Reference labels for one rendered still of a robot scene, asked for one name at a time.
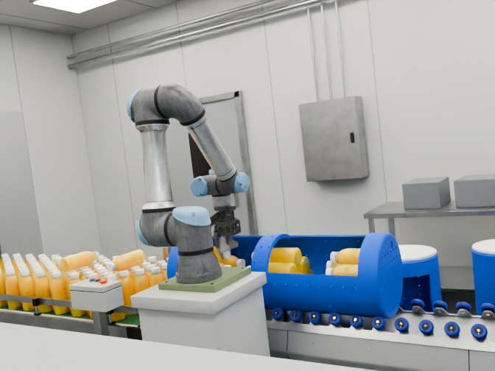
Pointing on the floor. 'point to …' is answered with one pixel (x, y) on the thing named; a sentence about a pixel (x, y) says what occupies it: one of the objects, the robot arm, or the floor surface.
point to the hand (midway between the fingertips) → (224, 255)
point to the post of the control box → (100, 323)
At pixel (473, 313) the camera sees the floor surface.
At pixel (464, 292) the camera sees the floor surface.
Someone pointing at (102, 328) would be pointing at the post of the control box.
